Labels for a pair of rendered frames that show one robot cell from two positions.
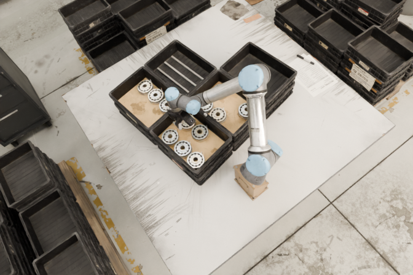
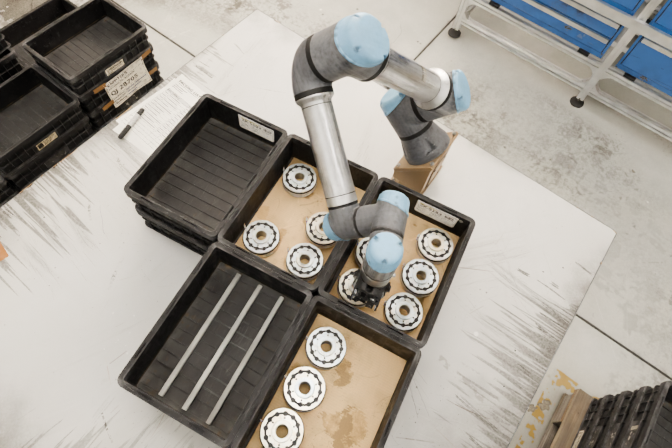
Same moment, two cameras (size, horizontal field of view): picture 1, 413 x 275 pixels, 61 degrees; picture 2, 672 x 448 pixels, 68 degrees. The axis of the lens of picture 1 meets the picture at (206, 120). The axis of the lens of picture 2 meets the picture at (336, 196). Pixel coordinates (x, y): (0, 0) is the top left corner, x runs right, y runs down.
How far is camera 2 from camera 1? 1.59 m
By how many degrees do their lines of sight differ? 52
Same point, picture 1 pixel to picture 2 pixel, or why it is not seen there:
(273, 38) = (68, 189)
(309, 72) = (162, 116)
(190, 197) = (477, 263)
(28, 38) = not seen: outside the picture
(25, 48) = not seen: outside the picture
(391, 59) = (98, 36)
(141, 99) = (316, 431)
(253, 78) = (371, 26)
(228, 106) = (293, 217)
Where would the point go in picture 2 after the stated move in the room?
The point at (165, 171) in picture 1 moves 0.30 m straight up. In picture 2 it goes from (449, 327) to (483, 297)
